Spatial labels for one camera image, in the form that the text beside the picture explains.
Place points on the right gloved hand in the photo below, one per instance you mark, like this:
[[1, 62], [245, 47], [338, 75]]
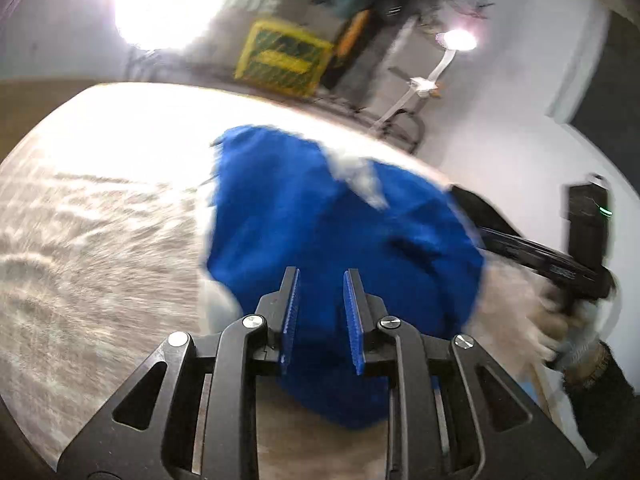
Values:
[[566, 333]]

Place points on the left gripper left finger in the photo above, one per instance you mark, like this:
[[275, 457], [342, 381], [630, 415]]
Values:
[[279, 311]]

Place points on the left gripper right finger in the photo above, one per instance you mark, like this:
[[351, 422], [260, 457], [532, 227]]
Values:
[[365, 339]]

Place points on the yellow green storage box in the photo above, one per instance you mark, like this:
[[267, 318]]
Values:
[[283, 57]]

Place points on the white and blue jacket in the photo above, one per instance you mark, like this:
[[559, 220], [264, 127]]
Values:
[[281, 201]]

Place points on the white clip desk lamp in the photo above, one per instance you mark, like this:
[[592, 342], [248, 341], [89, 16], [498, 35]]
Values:
[[451, 42]]

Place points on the black folded garment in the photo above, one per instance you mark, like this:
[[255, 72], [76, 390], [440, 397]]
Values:
[[480, 214]]

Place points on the black clothes rack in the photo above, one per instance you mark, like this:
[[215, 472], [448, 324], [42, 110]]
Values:
[[356, 84]]

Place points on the right forearm dark sleeve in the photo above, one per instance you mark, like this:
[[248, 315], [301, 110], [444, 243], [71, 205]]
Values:
[[606, 412]]

